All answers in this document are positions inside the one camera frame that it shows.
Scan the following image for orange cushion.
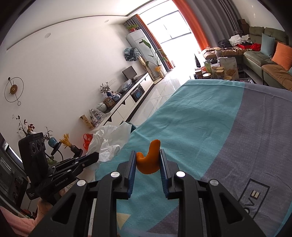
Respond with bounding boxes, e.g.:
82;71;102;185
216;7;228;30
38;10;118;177
271;42;292;71

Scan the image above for white standing air conditioner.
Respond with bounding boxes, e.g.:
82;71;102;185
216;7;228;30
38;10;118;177
126;30;153;67

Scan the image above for green brown sectional sofa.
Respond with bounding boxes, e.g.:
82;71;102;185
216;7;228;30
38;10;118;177
202;26;292;92

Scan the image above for round wire wall clock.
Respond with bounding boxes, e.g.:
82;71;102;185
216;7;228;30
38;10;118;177
5;77;24;106

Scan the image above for yellow printed box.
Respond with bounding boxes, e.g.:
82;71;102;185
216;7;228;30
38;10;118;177
80;114;94;130

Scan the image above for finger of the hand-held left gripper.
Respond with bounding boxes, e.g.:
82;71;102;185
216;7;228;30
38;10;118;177
58;151;99;174
51;157;79;168

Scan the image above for blue cushion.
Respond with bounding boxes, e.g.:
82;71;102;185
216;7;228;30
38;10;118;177
260;33;275;58

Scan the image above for wide orange grey curtain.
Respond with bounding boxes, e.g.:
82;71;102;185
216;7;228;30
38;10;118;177
172;0;242;49

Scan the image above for white trash bag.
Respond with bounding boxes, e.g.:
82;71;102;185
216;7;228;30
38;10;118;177
87;122;135;171

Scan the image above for yellow wheat in dark vase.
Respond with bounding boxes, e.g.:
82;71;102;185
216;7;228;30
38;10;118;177
60;133;84;156

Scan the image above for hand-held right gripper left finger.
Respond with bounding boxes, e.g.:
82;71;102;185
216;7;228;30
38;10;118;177
28;150;137;237

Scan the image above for beige snack box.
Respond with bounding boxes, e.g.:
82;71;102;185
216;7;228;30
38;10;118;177
218;57;239;80

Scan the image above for covered standing fan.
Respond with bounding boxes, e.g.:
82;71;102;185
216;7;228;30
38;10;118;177
124;47;142;62

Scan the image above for cluttered coffee table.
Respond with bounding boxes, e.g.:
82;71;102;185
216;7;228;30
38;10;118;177
189;64;258;85

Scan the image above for black monitor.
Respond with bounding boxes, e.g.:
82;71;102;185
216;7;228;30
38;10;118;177
122;66;138;81

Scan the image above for narrow grey orange curtain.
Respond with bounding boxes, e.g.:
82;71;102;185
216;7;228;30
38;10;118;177
125;14;176;71

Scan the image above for pile of white clothes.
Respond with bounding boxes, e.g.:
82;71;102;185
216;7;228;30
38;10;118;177
229;34;251;46

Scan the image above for orange peel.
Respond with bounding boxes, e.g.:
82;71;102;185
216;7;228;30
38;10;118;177
136;139;160;175

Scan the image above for tall leafy plant yellow pot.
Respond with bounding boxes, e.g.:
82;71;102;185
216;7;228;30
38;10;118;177
140;39;169;78

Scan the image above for blue vase with twigs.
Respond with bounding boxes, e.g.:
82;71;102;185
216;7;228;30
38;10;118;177
100;82;113;97

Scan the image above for person's left forearm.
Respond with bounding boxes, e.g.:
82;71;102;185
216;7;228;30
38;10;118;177
0;198;60;237

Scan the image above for window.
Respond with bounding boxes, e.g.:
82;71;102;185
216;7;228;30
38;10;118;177
145;10;192;44

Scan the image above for white black media cabinet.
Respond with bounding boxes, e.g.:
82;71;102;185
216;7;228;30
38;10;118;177
79;73;154;135

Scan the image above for brown stacked boxes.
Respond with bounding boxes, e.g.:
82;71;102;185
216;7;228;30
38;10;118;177
237;19;249;34

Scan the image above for red leaf plant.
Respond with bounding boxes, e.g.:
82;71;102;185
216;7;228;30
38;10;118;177
12;114;36;137

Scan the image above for red plastic bag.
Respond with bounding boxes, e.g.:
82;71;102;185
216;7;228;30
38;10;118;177
82;133;94;151

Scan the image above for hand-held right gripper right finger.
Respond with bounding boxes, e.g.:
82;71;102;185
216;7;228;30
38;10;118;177
160;149;266;237

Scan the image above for blue round vase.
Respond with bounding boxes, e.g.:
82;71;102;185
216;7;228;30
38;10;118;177
44;126;58;148

